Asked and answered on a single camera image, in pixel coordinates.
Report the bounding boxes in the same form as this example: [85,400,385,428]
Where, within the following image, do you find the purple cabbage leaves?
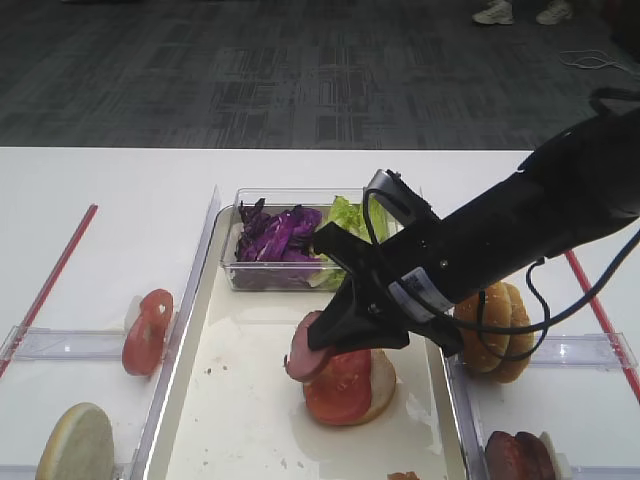
[235,198,322,263]

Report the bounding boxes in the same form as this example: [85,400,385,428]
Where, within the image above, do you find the right clear divider rail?
[443,357,489,480]

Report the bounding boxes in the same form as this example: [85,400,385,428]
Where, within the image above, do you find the tomato slice in rack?
[121,289,174,376]

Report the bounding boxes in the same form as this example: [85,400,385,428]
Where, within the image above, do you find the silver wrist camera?
[364,169,440,227]

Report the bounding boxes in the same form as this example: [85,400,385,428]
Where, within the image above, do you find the white metal tray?
[147,208,466,479]

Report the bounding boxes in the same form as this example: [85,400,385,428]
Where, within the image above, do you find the sesame burger bun near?
[497,281,536,384]

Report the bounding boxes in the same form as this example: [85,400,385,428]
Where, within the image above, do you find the red strip rail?
[1,204,99,375]
[564,250,639,400]

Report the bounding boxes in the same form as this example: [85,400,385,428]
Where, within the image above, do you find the dark meat patty inner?
[485,431,529,480]

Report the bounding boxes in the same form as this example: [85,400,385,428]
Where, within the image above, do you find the green lettuce leaves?
[308,195,392,291]

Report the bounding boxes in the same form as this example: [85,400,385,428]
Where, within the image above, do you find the clear divider rail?
[123,185,221,479]
[443,357,489,480]

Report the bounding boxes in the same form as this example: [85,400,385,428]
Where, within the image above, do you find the black cable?
[360,187,640,362]

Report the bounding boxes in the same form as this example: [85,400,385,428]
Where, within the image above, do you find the white patty pusher block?
[539,431,573,480]

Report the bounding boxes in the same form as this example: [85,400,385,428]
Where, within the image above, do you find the pink meat patty slice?
[284,310,342,383]

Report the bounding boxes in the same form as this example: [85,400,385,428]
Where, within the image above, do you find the dark meat patty outer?
[515,431,556,480]

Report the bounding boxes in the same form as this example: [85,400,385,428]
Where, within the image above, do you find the clear bun pusher track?
[529,333,638,371]

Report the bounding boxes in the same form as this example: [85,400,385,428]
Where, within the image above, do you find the sesame burger bun far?
[452,281,511,374]

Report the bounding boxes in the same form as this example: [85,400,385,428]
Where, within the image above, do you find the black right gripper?
[308,222,463,350]

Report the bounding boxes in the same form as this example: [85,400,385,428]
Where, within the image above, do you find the bottom bun half on tray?
[343,349,397,426]

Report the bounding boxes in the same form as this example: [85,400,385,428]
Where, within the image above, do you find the sesame burger bun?
[497,281,536,384]
[452,281,511,374]

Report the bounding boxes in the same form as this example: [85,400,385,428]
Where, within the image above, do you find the dark meat patty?
[485,431,529,480]
[515,431,556,480]

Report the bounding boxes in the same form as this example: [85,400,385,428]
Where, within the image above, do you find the left red strip rail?
[1,204,99,375]

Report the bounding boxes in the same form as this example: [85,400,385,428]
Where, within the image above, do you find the white sneaker right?
[536,0,574,26]

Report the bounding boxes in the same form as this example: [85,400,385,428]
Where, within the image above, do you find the tomato slice on bun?
[303,350,372,426]

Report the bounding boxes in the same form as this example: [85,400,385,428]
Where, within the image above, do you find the clear plastic salad container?
[220,187,426,293]

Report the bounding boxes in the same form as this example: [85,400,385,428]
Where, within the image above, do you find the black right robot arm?
[307,111,639,356]

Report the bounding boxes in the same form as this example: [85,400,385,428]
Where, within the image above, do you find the white floor cable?
[558,48,640,76]

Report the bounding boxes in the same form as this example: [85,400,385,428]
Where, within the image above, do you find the clear tomato pusher track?
[1,326,128,361]

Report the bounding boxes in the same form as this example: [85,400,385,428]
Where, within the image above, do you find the left clear divider rail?
[123,185,221,479]

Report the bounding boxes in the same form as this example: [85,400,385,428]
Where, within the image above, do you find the right red strip rail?
[564,250,639,400]

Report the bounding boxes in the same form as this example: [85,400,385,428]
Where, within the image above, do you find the bun half in rack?
[35,402,115,480]

